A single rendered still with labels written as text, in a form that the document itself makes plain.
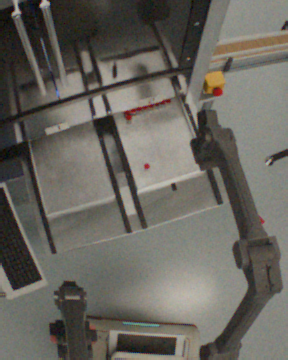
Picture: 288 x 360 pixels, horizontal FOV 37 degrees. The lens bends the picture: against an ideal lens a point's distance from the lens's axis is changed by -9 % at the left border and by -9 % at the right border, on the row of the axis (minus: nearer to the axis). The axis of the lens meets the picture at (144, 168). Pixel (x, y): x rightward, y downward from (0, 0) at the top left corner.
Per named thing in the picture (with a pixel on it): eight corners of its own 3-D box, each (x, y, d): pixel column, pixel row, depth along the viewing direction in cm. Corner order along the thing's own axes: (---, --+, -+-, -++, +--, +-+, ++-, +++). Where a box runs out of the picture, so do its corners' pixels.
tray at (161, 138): (109, 106, 175) (109, 103, 172) (174, 88, 178) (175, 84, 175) (137, 191, 167) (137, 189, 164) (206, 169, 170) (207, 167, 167)
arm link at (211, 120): (206, 142, 122) (235, 142, 124) (201, 101, 124) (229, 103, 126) (191, 153, 133) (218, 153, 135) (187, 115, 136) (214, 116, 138)
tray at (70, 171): (26, 132, 172) (25, 129, 169) (89, 111, 175) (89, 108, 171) (47, 216, 164) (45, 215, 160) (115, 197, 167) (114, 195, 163)
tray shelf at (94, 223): (16, 137, 173) (15, 136, 171) (186, 87, 181) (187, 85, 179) (46, 256, 162) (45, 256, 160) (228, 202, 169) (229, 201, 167)
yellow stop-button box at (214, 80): (199, 78, 171) (201, 70, 164) (216, 74, 172) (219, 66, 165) (206, 95, 169) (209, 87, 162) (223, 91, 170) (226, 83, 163)
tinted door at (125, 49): (60, 99, 140) (29, -5, 83) (191, 64, 145) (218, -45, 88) (60, 101, 140) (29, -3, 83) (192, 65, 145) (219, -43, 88)
